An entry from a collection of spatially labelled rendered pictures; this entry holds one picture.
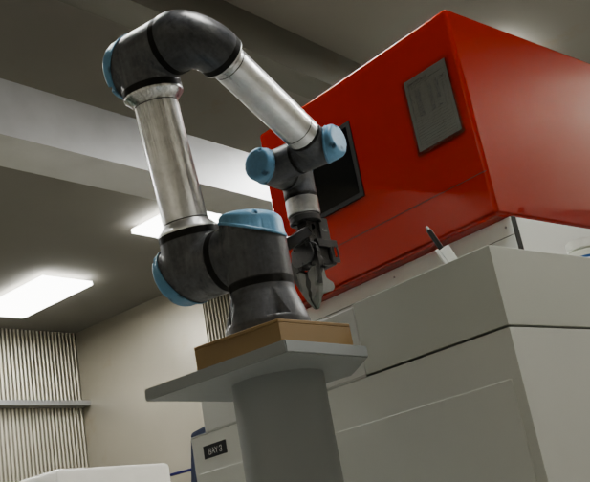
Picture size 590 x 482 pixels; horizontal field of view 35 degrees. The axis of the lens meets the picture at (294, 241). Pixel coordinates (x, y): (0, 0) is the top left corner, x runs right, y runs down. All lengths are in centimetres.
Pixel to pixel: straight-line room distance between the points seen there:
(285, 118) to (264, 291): 44
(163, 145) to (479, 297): 64
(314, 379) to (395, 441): 30
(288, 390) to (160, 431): 918
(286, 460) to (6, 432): 962
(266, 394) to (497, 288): 44
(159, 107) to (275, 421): 63
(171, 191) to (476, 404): 67
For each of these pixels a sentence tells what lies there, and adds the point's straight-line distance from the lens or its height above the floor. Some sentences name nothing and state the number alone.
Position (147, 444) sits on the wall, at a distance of 1086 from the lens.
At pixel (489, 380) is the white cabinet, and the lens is 168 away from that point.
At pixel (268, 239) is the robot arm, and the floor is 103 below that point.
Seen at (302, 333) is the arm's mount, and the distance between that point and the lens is 154.
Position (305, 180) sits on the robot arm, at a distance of 211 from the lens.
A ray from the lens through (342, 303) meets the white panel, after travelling 281.
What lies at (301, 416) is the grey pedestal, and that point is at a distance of 155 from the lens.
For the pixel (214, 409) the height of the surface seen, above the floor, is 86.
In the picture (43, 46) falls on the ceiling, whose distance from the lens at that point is 576.
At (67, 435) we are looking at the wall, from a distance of 1154.
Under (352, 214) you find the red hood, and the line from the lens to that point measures 274.
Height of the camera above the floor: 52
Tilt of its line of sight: 18 degrees up
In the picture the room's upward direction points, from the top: 10 degrees counter-clockwise
